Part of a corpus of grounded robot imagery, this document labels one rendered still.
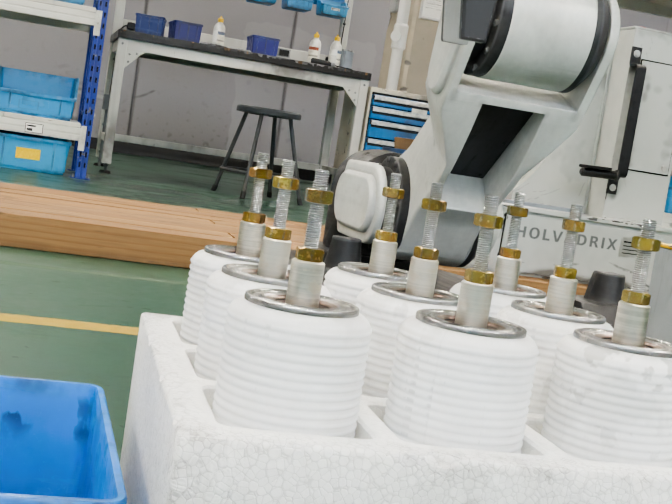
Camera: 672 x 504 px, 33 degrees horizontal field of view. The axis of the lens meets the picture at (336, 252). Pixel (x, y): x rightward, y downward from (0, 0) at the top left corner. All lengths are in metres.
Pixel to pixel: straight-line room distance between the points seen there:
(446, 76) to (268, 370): 0.71
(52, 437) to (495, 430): 0.42
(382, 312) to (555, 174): 2.44
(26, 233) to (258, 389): 2.04
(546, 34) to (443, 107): 0.15
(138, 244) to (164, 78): 6.49
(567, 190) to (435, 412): 2.57
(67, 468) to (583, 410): 0.46
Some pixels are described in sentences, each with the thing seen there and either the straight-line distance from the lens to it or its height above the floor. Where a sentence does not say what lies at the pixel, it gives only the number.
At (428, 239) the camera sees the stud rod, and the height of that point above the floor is 0.30.
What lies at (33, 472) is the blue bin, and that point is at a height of 0.04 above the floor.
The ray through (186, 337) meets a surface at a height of 0.18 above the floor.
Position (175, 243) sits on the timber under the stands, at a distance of 2.74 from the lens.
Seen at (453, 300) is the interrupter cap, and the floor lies 0.25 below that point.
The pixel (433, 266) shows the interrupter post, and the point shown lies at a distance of 0.87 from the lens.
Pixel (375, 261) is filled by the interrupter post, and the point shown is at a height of 0.26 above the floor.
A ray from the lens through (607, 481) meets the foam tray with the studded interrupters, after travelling 0.75.
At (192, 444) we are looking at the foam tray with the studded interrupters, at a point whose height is 0.17.
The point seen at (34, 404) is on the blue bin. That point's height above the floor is 0.10.
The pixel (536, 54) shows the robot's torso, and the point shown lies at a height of 0.49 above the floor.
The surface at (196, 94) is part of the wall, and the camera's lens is 9.20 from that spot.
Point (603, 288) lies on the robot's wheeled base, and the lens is 1.46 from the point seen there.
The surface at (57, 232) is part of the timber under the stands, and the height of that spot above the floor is 0.05.
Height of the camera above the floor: 0.36
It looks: 6 degrees down
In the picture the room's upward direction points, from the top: 9 degrees clockwise
